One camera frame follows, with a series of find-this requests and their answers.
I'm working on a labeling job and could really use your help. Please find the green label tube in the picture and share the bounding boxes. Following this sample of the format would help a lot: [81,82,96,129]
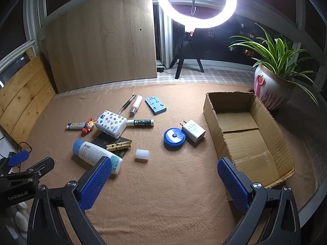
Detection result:
[126,119,155,127]

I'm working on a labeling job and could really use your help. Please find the white blue bottle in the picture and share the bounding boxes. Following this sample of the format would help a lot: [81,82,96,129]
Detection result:
[73,139,123,174]

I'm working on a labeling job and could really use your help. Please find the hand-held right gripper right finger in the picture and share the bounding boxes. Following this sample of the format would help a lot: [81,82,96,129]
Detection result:
[217,158,302,245]

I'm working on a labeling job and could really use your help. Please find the white wall charger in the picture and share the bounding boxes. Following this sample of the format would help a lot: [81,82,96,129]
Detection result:
[179,119,206,145]

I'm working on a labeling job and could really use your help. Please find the light wooden panel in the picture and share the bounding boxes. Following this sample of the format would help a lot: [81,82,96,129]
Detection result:
[42,0,157,94]

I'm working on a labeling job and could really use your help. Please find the pink tube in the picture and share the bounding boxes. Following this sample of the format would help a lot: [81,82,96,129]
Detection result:
[130,95,143,116]

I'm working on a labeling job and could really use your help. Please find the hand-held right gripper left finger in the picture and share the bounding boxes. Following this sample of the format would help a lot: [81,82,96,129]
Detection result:
[27,156,113,245]

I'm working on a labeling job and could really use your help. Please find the wooden slat board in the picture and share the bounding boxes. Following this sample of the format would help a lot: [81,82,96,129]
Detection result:
[0,48,58,143]

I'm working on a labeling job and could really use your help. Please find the black pen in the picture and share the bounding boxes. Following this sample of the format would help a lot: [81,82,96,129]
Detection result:
[117,95,136,115]

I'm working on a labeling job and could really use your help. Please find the green spider plant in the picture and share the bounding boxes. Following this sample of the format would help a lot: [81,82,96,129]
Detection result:
[228,23,327,106]

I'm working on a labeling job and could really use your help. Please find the white cloth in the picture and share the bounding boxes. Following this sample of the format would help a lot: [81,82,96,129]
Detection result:
[14,202,30,226]

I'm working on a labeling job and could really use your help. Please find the black cable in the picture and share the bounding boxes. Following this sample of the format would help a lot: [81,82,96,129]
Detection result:
[0,135,32,164]

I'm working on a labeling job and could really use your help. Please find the patterned lighter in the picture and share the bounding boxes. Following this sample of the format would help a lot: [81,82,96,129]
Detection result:
[67,122,88,131]

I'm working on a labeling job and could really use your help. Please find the blue round case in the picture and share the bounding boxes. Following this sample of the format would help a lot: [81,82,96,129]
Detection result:
[163,128,187,151]

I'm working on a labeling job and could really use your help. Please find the black card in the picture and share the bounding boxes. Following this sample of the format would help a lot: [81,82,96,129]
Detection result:
[91,132,132,158]

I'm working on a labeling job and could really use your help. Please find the wooden clothespin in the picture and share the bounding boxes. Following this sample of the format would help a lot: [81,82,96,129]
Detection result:
[106,140,132,152]

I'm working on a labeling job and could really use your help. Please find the star print tissue pack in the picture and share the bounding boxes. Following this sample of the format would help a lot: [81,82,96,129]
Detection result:
[95,110,128,139]

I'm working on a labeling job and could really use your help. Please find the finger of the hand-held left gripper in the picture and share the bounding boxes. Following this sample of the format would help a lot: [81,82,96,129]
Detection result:
[7,150,29,167]
[10,157,55,184]

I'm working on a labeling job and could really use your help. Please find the orange toy figure keychain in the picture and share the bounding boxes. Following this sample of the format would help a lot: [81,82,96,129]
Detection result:
[82,118,97,135]

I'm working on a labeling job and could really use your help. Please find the blue phone stand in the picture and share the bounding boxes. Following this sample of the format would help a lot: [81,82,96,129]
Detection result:
[145,96,168,115]

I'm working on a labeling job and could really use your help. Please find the cardboard box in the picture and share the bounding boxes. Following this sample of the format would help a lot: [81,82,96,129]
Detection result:
[203,91,295,188]

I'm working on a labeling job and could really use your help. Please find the white translucent cap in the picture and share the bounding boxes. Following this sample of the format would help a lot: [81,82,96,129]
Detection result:
[135,149,150,163]

